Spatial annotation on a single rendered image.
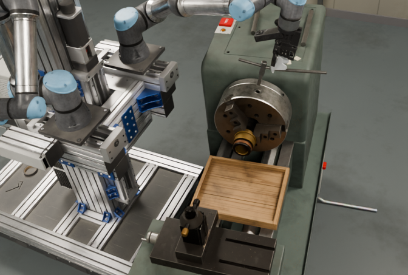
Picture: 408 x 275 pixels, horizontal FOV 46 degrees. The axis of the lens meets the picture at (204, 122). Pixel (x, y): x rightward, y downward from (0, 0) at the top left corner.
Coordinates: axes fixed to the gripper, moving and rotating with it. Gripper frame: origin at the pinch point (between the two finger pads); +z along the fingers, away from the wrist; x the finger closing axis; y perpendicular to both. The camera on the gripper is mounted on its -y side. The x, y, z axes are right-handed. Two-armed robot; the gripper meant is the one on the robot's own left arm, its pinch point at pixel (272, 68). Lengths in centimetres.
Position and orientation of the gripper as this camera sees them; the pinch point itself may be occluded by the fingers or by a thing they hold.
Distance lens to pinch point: 186.0
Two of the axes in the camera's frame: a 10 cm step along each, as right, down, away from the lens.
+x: 3.1, -6.6, 6.8
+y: 9.5, 2.8, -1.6
